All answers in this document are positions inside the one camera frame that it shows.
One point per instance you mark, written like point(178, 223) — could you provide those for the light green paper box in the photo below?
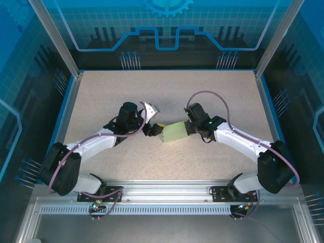
point(174, 132)

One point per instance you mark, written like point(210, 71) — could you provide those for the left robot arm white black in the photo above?
point(93, 146)

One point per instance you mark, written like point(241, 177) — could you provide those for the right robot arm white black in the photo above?
point(235, 141)

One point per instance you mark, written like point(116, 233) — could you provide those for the aluminium mounting beam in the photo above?
point(164, 192)

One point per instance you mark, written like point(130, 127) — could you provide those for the small white round object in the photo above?
point(36, 240)

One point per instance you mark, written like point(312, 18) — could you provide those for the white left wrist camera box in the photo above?
point(150, 111)

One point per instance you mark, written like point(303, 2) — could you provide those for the blue-edged aluminium side rail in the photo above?
point(268, 114)
point(66, 114)

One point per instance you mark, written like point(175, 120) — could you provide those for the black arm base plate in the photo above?
point(217, 193)
point(84, 198)

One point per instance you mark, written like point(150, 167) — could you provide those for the aluminium frame post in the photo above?
point(58, 43)
point(278, 38)

